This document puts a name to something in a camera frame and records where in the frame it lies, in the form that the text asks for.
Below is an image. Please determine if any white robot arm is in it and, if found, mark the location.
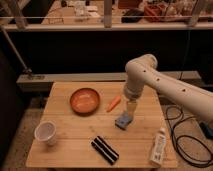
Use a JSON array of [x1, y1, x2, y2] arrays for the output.
[[124, 54, 213, 124]]

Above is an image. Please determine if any blue sponge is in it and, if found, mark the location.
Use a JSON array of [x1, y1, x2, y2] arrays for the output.
[[115, 111, 133, 130]]

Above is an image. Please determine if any orange carrot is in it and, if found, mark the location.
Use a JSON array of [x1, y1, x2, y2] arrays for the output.
[[106, 95, 121, 112]]

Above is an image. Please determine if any white squeeze bottle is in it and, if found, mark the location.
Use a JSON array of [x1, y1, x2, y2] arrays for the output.
[[150, 128, 166, 166]]

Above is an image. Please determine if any orange round plate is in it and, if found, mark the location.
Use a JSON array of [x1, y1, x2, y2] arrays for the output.
[[70, 88, 100, 115]]

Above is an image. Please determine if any black striped box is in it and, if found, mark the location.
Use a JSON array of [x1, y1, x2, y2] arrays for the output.
[[91, 136, 119, 165]]

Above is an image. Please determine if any black device on floor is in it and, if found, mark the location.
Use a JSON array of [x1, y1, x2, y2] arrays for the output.
[[200, 122, 213, 140]]

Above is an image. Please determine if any white plastic cup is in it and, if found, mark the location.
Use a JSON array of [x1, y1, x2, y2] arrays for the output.
[[34, 121, 56, 146]]

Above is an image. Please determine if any diagonal metal strut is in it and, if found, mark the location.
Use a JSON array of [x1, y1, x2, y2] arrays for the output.
[[0, 26, 33, 79]]

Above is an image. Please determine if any black cable on floor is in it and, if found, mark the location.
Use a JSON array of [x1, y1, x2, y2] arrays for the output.
[[164, 104, 213, 169]]

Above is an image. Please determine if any grey metal rail beam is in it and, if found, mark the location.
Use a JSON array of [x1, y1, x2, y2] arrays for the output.
[[16, 71, 203, 92]]

